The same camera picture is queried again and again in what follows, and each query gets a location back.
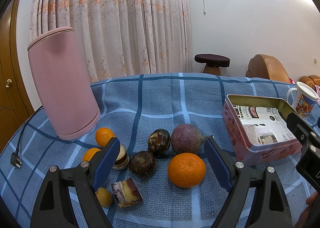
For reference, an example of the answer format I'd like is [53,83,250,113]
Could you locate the small orange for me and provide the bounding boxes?
[82,148,100,161]
[95,127,116,148]

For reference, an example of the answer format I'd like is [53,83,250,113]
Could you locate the small yellow-brown longan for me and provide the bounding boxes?
[95,187,113,208]

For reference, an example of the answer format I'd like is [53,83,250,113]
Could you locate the round layered sugarcane piece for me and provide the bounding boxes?
[112,144,130,171]

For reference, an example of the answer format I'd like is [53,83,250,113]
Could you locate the cut sugarcane piece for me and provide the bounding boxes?
[111,178,143,208]

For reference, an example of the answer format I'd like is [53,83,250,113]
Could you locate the large orange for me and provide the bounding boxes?
[168,153,206,188]

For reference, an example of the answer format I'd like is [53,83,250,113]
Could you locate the dark water chestnut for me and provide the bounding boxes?
[128,151,156,178]
[148,129,171,157]

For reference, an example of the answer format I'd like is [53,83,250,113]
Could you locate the pink metal tin box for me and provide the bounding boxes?
[222,94,302,166]

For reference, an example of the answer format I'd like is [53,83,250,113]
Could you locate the purple round fruit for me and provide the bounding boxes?
[171,123,207,154]

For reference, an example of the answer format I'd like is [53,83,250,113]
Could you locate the person's hand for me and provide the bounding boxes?
[294,192,318,228]

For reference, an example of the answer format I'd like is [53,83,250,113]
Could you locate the white printed mug with lid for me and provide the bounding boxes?
[286,81,319,120]

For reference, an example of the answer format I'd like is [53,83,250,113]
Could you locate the pink floral blanket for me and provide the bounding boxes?
[315,85,320,104]

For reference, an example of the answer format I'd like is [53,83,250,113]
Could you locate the brown leather sofa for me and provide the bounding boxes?
[299,75,320,91]

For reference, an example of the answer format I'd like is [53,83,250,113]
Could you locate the pink electric kettle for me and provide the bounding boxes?
[27,26,100,140]

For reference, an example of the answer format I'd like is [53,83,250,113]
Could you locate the wooden door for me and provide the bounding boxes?
[0,0,34,150]

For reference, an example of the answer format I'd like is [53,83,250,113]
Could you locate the brown leather armchair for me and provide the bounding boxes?
[246,54,290,83]

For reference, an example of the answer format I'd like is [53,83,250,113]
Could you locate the dark round stool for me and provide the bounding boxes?
[194,54,230,76]

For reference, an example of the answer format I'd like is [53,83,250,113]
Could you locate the floral pink curtain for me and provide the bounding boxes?
[30,0,191,82]

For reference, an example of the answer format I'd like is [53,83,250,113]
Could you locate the black power cable with plug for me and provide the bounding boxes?
[10,105,43,169]

